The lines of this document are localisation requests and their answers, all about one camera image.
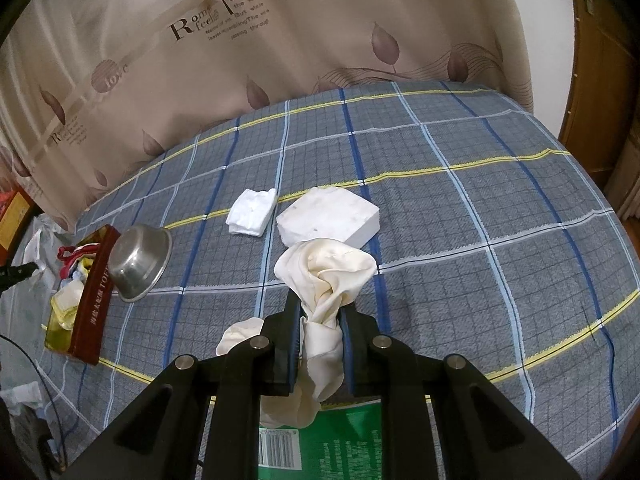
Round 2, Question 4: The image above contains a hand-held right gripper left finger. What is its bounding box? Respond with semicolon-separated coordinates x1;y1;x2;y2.
62;290;303;480

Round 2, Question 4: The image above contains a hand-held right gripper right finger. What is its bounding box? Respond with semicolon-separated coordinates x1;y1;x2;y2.
340;302;583;480

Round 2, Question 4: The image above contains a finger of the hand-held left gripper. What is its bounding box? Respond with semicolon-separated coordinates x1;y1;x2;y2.
0;260;45;291

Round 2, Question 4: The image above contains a red cloth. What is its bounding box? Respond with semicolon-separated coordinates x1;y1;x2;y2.
56;245;101;263

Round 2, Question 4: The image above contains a pale yellow cloth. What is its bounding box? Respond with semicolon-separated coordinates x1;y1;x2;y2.
50;285;83;331

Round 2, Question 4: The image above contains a cream satin cloth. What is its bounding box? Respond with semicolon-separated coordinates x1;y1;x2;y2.
215;240;377;431

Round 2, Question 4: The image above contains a gold tin box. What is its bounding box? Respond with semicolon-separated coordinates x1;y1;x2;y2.
44;225;123;366

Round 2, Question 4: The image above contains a white square soft pad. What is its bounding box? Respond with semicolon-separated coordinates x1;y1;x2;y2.
276;186;383;250

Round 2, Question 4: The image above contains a white cloth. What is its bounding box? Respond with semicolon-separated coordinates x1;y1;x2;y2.
225;187;278;237

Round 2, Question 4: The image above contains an orange box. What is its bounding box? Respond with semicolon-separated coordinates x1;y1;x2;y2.
0;187;36;256

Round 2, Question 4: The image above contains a green packet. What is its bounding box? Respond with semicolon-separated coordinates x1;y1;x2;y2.
257;400;386;480

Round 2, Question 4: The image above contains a stainless steel bowl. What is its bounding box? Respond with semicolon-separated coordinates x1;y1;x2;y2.
107;225;173;303

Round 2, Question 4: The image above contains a white crumpled paper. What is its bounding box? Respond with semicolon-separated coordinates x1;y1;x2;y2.
7;382;43;411

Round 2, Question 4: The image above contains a grey plaid bed sheet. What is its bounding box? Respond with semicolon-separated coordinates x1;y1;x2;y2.
40;80;640;480

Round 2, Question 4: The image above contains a beige leaf print curtain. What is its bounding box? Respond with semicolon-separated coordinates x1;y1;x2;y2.
0;0;536;231

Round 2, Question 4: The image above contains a wooden door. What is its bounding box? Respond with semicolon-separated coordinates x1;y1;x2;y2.
557;0;640;221

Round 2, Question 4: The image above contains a black cable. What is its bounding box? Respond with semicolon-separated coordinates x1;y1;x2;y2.
0;332;71;471

